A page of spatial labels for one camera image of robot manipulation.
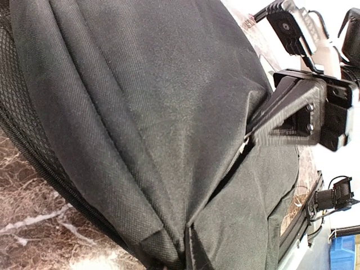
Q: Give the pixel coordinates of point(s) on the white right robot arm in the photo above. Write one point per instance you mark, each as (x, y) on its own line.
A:
(348, 54)

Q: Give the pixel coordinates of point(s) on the black student backpack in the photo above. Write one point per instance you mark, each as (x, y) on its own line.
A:
(135, 112)

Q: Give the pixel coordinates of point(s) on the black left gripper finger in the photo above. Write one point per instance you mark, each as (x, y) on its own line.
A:
(196, 257)

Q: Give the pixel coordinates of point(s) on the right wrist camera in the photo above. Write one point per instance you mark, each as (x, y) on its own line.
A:
(303, 33)

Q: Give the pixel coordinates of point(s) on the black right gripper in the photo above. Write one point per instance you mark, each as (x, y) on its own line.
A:
(292, 115)

